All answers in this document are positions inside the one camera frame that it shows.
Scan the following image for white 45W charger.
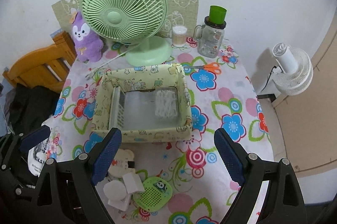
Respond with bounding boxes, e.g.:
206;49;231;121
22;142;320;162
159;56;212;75
108;194;132;211

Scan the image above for cream bear compact mirror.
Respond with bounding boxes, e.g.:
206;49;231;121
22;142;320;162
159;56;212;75
108;149;135;178

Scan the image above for clear floss pick box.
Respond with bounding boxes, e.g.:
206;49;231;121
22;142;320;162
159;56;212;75
155;88;178;119

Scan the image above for white small adapter cube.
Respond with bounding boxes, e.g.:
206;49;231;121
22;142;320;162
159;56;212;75
122;173;144;194

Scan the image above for white printed tote bag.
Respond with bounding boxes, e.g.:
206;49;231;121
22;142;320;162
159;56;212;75
27;139;49;177

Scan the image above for black clothing on chair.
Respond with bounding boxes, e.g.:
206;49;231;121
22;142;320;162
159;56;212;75
9;84;59;135

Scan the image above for wooden chair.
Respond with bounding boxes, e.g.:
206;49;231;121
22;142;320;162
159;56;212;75
2;31;76;93

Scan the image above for purple plush bunny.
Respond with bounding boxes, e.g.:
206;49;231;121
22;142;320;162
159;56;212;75
70;10;104;62

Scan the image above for yellow patterned storage box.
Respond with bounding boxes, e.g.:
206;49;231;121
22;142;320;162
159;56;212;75
91;63;193;143

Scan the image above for floral tablecloth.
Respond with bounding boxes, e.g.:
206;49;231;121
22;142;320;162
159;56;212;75
47;41;273;223

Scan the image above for white standing fan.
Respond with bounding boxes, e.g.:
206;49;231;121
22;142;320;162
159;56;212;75
257;43;314;101

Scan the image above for green desk fan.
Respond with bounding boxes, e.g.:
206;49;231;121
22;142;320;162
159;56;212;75
80;0;173;67

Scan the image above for glass mason jar mug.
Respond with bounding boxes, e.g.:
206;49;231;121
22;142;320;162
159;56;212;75
193;22;226;58

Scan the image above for cotton swab container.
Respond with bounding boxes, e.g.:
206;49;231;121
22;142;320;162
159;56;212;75
171;25;187;47

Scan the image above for green cup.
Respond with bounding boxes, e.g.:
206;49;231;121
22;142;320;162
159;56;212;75
209;5;227;25

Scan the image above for white fan power cord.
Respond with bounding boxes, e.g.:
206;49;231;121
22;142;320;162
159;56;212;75
85;44;138;80

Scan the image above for orange handled scissors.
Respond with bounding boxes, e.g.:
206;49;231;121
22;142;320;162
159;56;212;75
187;62;222;75

